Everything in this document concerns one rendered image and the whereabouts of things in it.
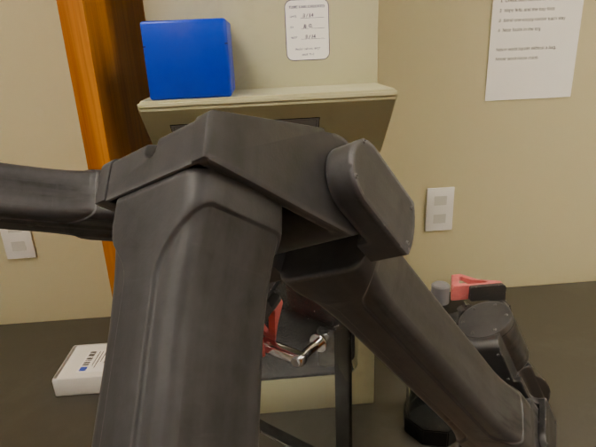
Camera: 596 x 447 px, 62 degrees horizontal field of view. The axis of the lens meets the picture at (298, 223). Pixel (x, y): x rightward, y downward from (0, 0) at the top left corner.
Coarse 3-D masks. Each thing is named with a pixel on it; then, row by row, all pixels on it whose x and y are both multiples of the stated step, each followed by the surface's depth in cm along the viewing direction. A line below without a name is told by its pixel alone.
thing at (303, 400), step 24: (288, 288) 65; (288, 312) 67; (312, 312) 64; (264, 336) 71; (288, 336) 68; (336, 336) 63; (264, 360) 73; (312, 360) 67; (336, 360) 64; (264, 384) 74; (288, 384) 71; (312, 384) 68; (336, 384) 65; (264, 408) 76; (288, 408) 73; (312, 408) 70; (336, 408) 67; (264, 432) 78; (288, 432) 74; (312, 432) 71; (336, 432) 68
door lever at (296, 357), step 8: (312, 336) 65; (320, 336) 64; (264, 344) 64; (272, 344) 64; (280, 344) 63; (312, 344) 63; (320, 344) 64; (272, 352) 63; (280, 352) 62; (288, 352) 62; (296, 352) 62; (304, 352) 62; (312, 352) 63; (288, 360) 62; (296, 360) 61; (304, 360) 61
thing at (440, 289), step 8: (440, 280) 78; (432, 288) 76; (440, 288) 75; (448, 288) 76; (440, 296) 76; (448, 296) 76; (448, 304) 77; (456, 304) 76; (464, 304) 76; (448, 312) 74; (456, 312) 74; (456, 320) 74
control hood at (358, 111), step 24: (240, 96) 61; (264, 96) 61; (288, 96) 61; (312, 96) 61; (336, 96) 61; (360, 96) 61; (384, 96) 62; (144, 120) 62; (168, 120) 62; (192, 120) 63; (336, 120) 65; (360, 120) 65; (384, 120) 66
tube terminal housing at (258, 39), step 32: (160, 0) 67; (192, 0) 67; (224, 0) 67; (256, 0) 67; (352, 0) 68; (256, 32) 69; (352, 32) 70; (256, 64) 70; (288, 64) 70; (320, 64) 71; (352, 64) 71; (352, 384) 90
